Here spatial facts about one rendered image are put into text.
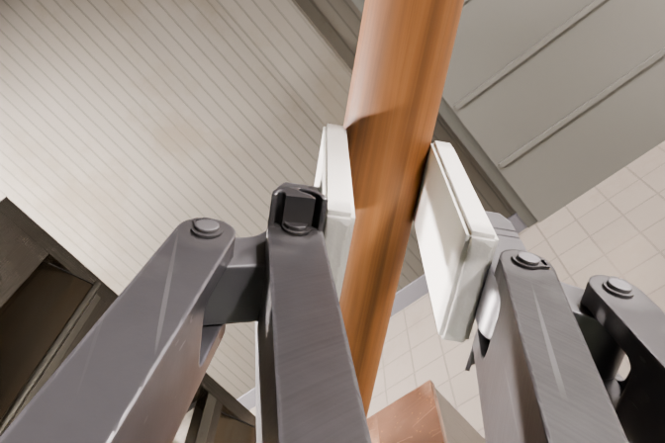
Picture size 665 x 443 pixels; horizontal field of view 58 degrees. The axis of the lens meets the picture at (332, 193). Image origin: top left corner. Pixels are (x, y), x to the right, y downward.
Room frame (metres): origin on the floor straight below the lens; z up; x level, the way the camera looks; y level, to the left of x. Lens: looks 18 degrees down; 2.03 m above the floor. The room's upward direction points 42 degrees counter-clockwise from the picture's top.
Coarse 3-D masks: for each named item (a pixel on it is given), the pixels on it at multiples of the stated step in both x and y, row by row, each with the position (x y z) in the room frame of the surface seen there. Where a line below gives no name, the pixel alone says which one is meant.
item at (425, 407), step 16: (432, 384) 1.95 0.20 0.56; (400, 400) 1.99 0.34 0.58; (416, 400) 1.92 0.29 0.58; (432, 400) 1.86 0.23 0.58; (384, 416) 1.98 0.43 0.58; (400, 416) 1.91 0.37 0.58; (416, 416) 1.85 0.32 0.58; (432, 416) 1.79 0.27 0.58; (448, 416) 1.86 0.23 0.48; (384, 432) 1.91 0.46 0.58; (400, 432) 1.85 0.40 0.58; (416, 432) 1.79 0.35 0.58; (432, 432) 1.73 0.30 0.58; (448, 432) 1.76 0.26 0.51; (464, 432) 1.86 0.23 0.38
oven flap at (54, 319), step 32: (32, 288) 1.79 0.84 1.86; (64, 288) 1.84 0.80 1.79; (96, 288) 1.86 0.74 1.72; (0, 320) 1.63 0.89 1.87; (32, 320) 1.67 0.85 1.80; (64, 320) 1.71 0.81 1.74; (0, 352) 1.53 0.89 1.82; (32, 352) 1.56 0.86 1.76; (0, 384) 1.44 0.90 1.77; (32, 384) 1.44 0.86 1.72; (0, 416) 1.35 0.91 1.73
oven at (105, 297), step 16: (0, 208) 1.93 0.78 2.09; (16, 208) 1.97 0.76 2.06; (16, 224) 1.92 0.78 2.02; (32, 224) 1.96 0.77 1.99; (48, 240) 1.96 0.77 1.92; (48, 256) 1.92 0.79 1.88; (64, 256) 1.95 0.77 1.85; (80, 272) 1.95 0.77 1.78; (96, 304) 1.88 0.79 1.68; (80, 320) 1.77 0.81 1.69; (96, 320) 1.82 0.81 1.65; (80, 336) 1.73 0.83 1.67; (64, 352) 1.64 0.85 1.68; (48, 368) 1.57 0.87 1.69; (208, 384) 1.95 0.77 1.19; (192, 400) 1.94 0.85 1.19; (224, 400) 1.93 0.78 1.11; (16, 416) 1.40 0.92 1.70; (240, 416) 1.93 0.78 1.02; (208, 432) 1.77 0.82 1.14
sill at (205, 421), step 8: (200, 400) 1.91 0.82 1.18; (208, 400) 1.88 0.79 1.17; (200, 408) 1.86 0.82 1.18; (208, 408) 1.85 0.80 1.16; (192, 416) 1.85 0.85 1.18; (200, 416) 1.81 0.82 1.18; (208, 416) 1.82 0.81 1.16; (192, 424) 1.81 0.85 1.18; (200, 424) 1.77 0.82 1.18; (208, 424) 1.79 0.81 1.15; (192, 432) 1.76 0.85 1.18; (200, 432) 1.74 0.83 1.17; (192, 440) 1.72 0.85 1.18; (200, 440) 1.72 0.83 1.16
